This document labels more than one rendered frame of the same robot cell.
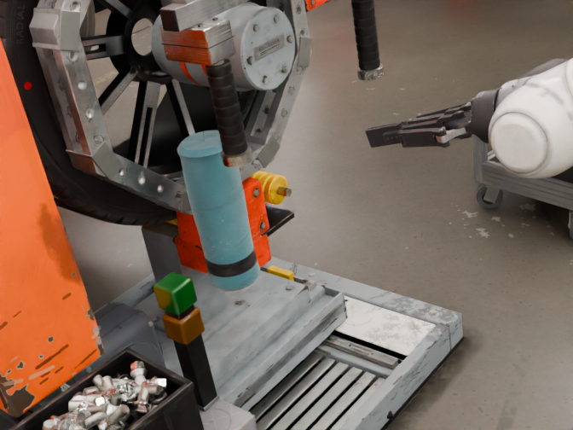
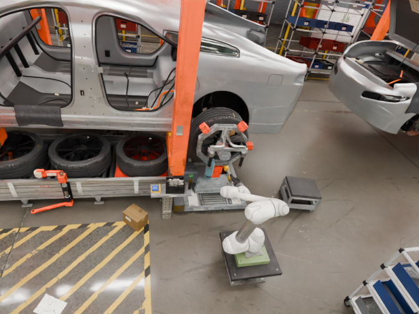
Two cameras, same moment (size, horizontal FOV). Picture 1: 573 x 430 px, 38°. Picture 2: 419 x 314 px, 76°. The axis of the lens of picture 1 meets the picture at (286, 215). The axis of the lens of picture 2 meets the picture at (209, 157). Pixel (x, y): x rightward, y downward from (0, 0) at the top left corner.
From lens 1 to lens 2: 185 cm
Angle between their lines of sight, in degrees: 26
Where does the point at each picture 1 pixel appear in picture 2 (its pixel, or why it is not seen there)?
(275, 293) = (222, 180)
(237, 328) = (212, 181)
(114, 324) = (192, 171)
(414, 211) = (268, 184)
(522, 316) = not seen: hidden behind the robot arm
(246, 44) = (221, 154)
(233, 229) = (208, 172)
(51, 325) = (178, 169)
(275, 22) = (227, 153)
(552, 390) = not seen: hidden behind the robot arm
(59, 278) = (182, 165)
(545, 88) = (227, 188)
